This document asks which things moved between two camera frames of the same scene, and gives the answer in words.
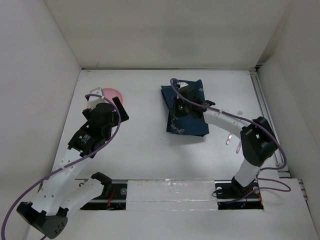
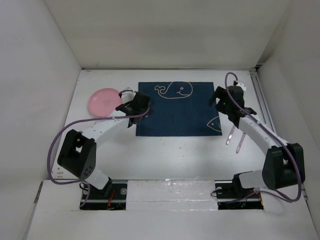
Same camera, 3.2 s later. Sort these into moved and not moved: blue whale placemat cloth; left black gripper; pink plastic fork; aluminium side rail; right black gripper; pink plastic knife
Moved: right black gripper; left black gripper; blue whale placemat cloth
Not moved: pink plastic fork; pink plastic knife; aluminium side rail
